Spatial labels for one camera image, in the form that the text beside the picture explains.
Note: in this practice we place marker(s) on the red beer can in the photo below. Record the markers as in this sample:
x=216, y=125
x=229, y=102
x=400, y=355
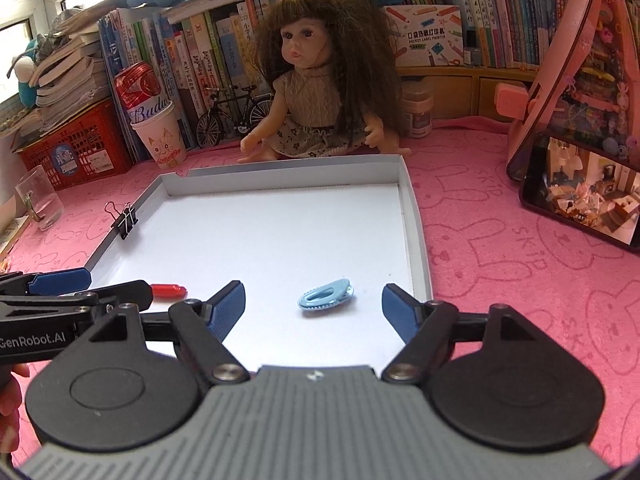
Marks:
x=137, y=87

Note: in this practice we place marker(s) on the brown haired doll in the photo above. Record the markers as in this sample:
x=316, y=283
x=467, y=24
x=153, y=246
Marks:
x=305, y=85

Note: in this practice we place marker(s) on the flat white book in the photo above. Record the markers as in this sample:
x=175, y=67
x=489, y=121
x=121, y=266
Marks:
x=225, y=2

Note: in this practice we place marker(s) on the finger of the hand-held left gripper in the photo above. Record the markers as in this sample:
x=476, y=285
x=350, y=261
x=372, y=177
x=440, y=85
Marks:
x=125, y=294
x=60, y=281

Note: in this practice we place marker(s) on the stack of worn books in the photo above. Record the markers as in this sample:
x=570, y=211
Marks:
x=65, y=75

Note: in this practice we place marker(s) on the person's left hand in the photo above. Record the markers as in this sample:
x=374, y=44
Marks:
x=7, y=400

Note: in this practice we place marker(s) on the white cardboard tray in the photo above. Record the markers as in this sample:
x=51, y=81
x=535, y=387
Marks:
x=275, y=230

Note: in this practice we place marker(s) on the row of standing books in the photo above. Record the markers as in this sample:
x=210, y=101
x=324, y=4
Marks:
x=200, y=55

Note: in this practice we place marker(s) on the red plastic basket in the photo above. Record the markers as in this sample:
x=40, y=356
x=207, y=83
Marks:
x=75, y=150

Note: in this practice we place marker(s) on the white paper cup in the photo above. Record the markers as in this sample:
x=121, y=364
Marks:
x=160, y=140

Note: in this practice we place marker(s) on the blue and white plush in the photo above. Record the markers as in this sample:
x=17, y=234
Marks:
x=27, y=80

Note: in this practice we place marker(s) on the black binder clip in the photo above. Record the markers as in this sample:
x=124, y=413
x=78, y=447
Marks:
x=126, y=222

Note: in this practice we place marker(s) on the black smartphone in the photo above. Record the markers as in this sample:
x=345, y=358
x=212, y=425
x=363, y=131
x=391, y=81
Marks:
x=585, y=190

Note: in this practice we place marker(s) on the clear glass mug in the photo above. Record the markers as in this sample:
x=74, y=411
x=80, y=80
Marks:
x=42, y=195

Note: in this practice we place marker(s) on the wooden drawer shelf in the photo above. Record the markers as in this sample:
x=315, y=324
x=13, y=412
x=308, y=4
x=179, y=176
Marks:
x=465, y=92

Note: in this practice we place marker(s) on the light blue hair clip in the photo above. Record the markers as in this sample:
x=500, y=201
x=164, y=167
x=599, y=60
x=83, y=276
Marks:
x=325, y=296

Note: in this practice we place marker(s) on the pink triangular dollhouse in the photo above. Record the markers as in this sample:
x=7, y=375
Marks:
x=565, y=70

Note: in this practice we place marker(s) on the shelf row of books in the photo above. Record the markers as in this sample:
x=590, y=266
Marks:
x=500, y=15

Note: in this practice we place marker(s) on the small red cap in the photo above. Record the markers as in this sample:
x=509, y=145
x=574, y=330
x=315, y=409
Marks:
x=167, y=291

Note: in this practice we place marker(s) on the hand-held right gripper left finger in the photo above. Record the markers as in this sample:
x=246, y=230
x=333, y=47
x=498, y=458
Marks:
x=227, y=310

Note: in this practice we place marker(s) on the black model bicycle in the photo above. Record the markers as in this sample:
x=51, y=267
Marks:
x=207, y=130

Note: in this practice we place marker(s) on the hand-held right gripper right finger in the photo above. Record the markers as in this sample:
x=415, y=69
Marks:
x=396, y=312

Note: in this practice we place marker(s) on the small brown jar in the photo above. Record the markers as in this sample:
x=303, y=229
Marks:
x=416, y=110

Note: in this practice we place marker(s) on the pink rabbit print tablecloth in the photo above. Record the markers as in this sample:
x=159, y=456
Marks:
x=500, y=285

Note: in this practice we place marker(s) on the white label printer box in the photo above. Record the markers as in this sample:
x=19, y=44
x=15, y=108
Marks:
x=425, y=35

